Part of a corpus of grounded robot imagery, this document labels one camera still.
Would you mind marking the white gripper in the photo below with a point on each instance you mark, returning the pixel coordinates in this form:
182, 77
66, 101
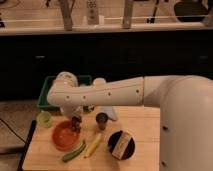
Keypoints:
72, 112

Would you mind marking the dark grape bunch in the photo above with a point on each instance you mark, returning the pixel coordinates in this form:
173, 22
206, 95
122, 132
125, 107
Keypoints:
75, 124

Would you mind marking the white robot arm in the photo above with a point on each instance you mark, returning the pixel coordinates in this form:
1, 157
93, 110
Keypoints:
186, 112

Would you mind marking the red bowl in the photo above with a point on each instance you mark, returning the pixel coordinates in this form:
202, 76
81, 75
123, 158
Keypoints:
63, 138

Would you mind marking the black bowl with sponge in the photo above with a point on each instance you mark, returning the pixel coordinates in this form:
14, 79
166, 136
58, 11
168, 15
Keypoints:
121, 145

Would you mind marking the small metal cup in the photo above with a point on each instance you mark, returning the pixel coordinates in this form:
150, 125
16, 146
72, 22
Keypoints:
102, 119

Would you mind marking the white plastic object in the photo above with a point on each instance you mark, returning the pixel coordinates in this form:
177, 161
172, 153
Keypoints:
109, 110

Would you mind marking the light green cup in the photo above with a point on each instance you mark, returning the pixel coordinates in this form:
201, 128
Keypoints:
44, 119

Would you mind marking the yellow banana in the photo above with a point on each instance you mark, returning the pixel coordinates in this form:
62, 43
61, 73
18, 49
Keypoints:
93, 145

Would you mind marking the green cucumber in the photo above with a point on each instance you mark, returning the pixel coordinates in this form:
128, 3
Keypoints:
69, 156

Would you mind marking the white remote control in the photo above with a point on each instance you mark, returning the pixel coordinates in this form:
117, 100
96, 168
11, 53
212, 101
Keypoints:
92, 12

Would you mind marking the left wooden post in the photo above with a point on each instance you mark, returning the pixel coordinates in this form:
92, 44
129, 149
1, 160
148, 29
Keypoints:
66, 14

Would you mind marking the wooden post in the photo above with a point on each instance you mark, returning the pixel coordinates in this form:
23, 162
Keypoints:
66, 14
127, 16

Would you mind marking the right wooden post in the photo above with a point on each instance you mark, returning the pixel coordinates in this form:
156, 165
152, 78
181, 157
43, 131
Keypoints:
127, 16

